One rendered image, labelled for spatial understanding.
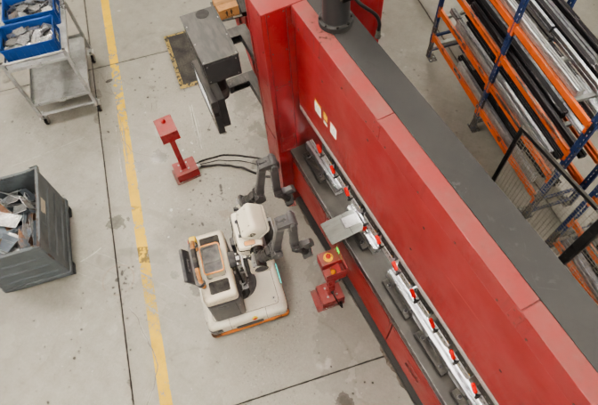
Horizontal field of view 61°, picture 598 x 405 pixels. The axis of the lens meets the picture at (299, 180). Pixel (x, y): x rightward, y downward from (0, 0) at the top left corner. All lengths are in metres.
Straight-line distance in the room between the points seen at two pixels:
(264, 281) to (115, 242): 1.56
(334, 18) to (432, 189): 1.10
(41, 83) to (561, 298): 5.26
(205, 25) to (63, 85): 2.69
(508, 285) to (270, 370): 2.58
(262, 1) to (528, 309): 2.13
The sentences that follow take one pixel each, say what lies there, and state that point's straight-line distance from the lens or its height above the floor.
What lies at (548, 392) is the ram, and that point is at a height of 2.02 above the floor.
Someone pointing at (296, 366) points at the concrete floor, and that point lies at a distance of 4.36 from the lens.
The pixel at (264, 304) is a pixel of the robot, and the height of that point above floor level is 0.28.
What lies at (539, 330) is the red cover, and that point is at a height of 2.30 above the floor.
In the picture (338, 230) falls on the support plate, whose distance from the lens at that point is 3.62.
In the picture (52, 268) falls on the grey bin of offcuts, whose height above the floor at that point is 0.29.
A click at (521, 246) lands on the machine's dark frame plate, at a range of 2.31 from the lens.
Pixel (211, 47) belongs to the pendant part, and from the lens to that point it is 3.41.
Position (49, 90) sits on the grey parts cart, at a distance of 5.97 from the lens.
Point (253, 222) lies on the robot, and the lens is 3.25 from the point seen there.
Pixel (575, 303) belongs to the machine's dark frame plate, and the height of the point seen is 2.30.
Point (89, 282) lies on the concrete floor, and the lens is 4.99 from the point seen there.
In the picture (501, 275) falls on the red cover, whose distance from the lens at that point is 2.23.
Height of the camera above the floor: 4.28
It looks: 59 degrees down
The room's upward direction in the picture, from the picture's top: 5 degrees counter-clockwise
